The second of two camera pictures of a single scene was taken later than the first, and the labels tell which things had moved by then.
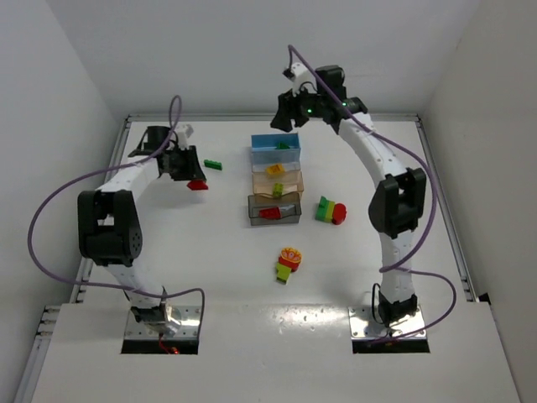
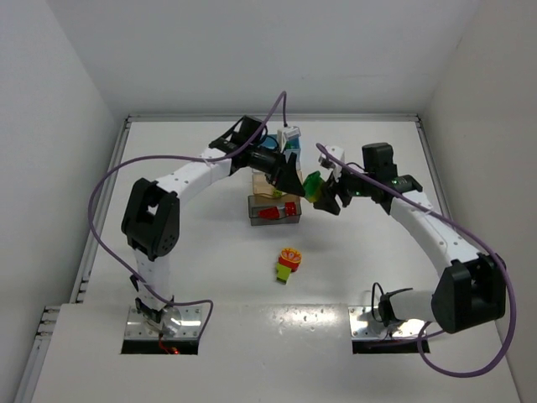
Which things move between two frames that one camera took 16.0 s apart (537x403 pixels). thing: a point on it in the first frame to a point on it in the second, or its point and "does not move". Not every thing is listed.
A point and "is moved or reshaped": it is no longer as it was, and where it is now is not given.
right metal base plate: (362, 325) does not move
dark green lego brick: (322, 208) to (313, 185)
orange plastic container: (263, 182) does not move
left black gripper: (185, 164) to (279, 168)
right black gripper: (291, 109) to (338, 192)
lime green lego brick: (330, 211) to (314, 198)
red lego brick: (294, 266) does not move
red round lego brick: (339, 213) to (290, 208)
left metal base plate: (190, 316) does not move
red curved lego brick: (197, 185) is moved or reshaped
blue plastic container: (272, 140) does not move
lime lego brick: (283, 273) does not move
